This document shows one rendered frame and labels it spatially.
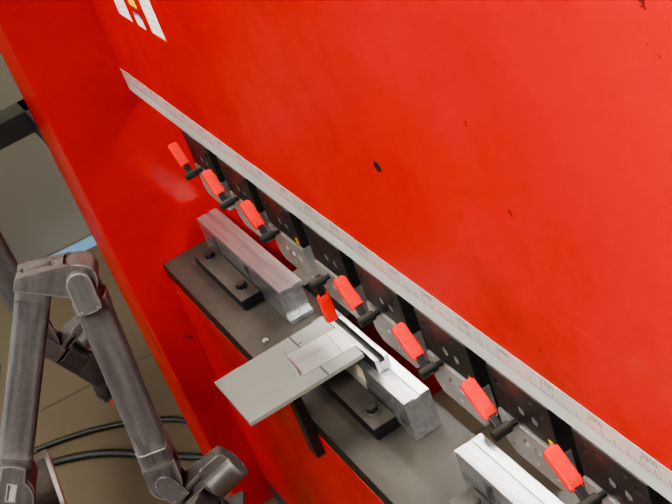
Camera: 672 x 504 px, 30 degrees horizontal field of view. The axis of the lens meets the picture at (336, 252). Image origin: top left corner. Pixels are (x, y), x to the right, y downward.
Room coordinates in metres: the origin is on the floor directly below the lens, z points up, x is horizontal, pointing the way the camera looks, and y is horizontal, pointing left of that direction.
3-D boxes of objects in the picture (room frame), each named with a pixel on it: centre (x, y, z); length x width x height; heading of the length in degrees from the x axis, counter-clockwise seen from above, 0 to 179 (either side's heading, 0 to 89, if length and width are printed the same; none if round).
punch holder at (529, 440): (1.35, -0.20, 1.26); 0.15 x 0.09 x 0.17; 18
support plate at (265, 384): (2.05, 0.17, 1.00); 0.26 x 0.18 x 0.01; 108
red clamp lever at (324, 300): (1.92, 0.05, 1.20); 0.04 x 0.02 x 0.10; 108
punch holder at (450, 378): (1.54, -0.14, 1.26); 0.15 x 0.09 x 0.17; 18
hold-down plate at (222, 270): (2.64, 0.27, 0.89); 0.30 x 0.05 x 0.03; 18
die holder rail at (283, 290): (2.61, 0.20, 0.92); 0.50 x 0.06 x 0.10; 18
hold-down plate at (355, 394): (2.04, 0.07, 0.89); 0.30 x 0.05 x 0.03; 18
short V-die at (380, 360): (2.06, 0.02, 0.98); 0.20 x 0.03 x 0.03; 18
